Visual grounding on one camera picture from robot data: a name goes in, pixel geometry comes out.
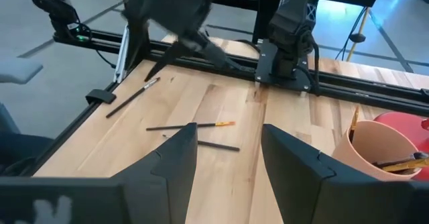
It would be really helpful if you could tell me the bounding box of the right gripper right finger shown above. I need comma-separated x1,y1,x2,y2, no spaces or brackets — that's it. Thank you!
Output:
261,123,336,224

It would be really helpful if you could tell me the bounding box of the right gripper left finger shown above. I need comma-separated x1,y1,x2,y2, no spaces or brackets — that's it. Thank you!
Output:
115,122,198,224

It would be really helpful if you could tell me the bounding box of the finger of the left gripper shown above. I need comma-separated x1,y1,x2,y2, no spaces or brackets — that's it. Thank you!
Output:
196,32,243,71
144,40,188,82

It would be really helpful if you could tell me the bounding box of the black brush silver ferrule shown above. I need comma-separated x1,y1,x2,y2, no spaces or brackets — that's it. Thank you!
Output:
105,76,162,119

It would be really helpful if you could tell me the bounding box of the peach plastic cup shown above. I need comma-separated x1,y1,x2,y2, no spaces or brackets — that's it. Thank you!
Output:
330,119,424,182

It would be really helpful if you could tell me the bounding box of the red desk lamp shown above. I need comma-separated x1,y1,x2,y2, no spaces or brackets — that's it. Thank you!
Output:
373,111,429,182

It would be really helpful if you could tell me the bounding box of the thin yellow rod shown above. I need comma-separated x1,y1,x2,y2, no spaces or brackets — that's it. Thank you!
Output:
345,6,371,63

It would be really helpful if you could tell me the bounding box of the grey seat cushion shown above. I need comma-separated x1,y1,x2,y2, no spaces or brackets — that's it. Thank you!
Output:
0,56,44,85

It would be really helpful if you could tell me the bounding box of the black edge bracket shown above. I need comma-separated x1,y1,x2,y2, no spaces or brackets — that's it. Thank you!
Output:
84,89,117,105

